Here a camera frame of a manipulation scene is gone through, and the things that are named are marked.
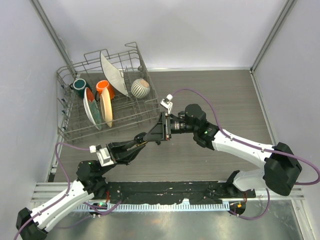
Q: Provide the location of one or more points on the teal mug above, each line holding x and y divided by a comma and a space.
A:
78, 86

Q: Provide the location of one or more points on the white slotted cable duct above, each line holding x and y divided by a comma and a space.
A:
185, 206

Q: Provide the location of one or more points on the white square plate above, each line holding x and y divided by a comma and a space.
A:
113, 75

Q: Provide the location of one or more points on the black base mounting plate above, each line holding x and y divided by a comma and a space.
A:
173, 192

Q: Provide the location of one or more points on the red teal floral plate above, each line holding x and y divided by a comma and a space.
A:
91, 108

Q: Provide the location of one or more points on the beige plate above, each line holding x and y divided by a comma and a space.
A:
106, 108

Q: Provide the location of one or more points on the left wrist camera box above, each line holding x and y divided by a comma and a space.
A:
104, 157

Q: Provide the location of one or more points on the grey wire dish rack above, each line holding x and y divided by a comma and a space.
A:
128, 111

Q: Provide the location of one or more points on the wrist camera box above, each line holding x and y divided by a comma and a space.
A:
104, 157
167, 103

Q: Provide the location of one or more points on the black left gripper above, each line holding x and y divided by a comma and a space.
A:
118, 151

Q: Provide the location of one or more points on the black earbud charging case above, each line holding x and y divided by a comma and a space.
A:
139, 139

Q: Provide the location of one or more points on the orange mug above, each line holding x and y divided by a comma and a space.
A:
100, 86

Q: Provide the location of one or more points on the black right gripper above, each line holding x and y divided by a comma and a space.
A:
158, 133

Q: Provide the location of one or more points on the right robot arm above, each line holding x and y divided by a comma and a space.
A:
277, 169

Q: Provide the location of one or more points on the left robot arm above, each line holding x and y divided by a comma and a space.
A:
90, 184

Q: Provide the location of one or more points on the striped grey white bowl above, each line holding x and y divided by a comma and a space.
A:
140, 88

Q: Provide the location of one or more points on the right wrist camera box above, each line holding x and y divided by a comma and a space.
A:
167, 103

